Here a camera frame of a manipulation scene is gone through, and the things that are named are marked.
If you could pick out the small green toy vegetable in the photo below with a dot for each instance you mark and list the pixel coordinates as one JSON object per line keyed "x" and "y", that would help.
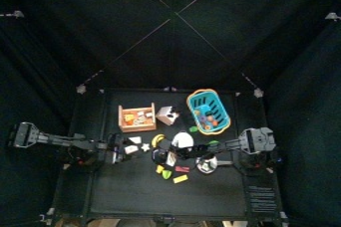
{"x": 193, "y": 129}

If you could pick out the white toy egg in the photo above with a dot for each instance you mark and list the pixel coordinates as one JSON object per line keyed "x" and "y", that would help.
{"x": 182, "y": 139}

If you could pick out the wooden toy crate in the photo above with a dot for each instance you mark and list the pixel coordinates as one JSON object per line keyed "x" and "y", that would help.
{"x": 137, "y": 128}

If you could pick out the metal frame bracket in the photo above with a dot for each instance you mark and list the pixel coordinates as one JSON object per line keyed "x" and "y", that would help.
{"x": 170, "y": 89}
{"x": 81, "y": 88}
{"x": 258, "y": 93}

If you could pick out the yellow toy block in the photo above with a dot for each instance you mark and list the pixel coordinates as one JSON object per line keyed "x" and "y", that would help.
{"x": 181, "y": 179}

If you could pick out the small green toy piece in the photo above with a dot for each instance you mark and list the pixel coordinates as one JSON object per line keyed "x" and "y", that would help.
{"x": 213, "y": 142}

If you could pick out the turquoise basket with orange rim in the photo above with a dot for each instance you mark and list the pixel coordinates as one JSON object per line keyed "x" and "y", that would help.
{"x": 206, "y": 106}

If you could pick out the purple toy food piece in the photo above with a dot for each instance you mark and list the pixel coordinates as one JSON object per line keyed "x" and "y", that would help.
{"x": 202, "y": 118}

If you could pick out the white toy block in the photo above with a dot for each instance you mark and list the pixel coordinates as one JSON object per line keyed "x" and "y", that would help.
{"x": 135, "y": 139}
{"x": 131, "y": 149}

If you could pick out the orange toy food piece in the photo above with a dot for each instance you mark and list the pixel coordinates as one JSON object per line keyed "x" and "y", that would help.
{"x": 130, "y": 119}

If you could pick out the small white toy carton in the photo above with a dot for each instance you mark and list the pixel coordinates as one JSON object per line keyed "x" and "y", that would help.
{"x": 141, "y": 114}

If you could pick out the red toy block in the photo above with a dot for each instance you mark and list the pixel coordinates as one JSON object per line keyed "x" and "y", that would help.
{"x": 182, "y": 169}

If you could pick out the small yellow toy piece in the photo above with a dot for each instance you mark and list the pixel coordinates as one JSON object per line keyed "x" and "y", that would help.
{"x": 160, "y": 169}

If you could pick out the orange toy fruit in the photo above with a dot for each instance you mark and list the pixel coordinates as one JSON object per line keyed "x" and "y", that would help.
{"x": 214, "y": 122}

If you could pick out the white cube toy box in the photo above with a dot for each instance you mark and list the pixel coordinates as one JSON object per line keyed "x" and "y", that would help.
{"x": 168, "y": 115}

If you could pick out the yellow toy banana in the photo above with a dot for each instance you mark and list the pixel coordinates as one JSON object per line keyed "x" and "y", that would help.
{"x": 157, "y": 139}

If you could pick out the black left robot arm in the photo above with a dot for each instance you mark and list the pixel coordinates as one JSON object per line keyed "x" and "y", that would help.
{"x": 58, "y": 139}

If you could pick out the silver toy pot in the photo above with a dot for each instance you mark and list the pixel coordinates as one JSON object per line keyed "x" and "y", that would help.
{"x": 206, "y": 164}

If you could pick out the white card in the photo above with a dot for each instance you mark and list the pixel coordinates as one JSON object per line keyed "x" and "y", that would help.
{"x": 172, "y": 159}

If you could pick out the white toy star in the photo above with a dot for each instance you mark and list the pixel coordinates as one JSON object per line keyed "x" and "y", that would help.
{"x": 145, "y": 147}

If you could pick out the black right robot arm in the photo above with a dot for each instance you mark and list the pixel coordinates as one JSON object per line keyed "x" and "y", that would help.
{"x": 249, "y": 142}

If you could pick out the beige toy food piece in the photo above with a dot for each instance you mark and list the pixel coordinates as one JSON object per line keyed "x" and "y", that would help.
{"x": 142, "y": 121}

